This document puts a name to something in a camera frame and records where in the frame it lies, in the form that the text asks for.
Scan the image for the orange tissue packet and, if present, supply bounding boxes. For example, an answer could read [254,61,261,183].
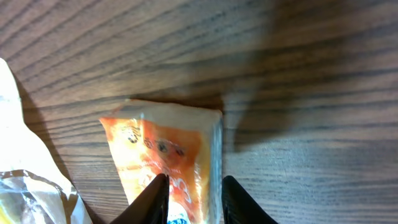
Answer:
[99,100,223,223]

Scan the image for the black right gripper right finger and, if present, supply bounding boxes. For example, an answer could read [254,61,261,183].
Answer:
[221,175,277,224]

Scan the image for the beige snack pouch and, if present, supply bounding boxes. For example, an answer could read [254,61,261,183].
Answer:
[1,60,91,223]

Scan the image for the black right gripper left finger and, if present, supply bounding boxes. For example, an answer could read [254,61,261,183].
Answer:
[111,174,170,224]

